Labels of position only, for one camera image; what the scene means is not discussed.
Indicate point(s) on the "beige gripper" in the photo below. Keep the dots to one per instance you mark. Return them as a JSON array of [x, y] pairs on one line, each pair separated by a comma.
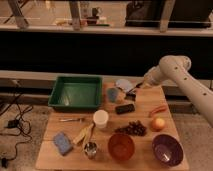
[[144, 84]]

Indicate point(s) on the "black brush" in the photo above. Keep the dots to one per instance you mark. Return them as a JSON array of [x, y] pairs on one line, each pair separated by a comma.
[[131, 95]]

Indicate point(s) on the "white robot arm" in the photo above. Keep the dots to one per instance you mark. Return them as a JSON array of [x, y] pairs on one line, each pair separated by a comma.
[[175, 68]]

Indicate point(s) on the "red bowl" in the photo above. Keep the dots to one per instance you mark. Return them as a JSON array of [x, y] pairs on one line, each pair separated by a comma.
[[121, 147]]

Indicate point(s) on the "purple bowl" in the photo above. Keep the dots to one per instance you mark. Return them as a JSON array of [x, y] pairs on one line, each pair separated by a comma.
[[167, 150]]

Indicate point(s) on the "blue-grey cloth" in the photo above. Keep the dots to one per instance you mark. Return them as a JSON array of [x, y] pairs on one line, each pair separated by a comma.
[[124, 85]]

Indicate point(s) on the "orange carrot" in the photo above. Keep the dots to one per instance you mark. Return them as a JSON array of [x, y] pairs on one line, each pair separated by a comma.
[[157, 110]]

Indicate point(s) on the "black rectangular block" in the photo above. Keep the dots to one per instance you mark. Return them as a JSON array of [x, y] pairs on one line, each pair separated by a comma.
[[125, 109]]

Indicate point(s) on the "blue-grey cup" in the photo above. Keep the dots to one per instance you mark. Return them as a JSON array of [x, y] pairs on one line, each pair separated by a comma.
[[112, 94]]

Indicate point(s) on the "yellow-red apple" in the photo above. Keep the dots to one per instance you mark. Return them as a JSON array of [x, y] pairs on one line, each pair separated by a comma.
[[158, 124]]

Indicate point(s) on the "bunch of dark grapes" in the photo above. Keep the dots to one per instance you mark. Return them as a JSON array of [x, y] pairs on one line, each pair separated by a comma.
[[134, 128]]

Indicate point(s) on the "white cup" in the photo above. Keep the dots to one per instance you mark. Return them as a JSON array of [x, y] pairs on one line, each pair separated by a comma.
[[100, 118]]

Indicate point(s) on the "green plastic tray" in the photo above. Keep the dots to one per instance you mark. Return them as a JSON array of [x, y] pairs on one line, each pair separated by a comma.
[[76, 93]]

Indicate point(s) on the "banana peel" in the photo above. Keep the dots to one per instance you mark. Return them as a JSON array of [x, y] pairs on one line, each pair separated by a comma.
[[84, 135]]

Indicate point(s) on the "metal fork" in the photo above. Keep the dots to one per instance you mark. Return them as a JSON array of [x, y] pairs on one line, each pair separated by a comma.
[[72, 119]]

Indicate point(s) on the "small metal cup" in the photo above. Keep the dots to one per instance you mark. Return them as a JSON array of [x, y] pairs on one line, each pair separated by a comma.
[[90, 149]]

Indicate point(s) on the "blue sponge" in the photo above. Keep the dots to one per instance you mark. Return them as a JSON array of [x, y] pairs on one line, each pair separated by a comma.
[[63, 144]]

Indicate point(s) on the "black power adapter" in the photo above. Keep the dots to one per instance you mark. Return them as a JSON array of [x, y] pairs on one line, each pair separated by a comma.
[[12, 123]]

